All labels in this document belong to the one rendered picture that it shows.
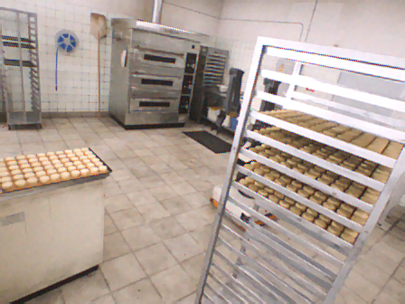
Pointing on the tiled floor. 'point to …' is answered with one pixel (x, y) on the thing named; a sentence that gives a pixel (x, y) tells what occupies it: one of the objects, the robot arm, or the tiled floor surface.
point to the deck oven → (152, 74)
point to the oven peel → (98, 40)
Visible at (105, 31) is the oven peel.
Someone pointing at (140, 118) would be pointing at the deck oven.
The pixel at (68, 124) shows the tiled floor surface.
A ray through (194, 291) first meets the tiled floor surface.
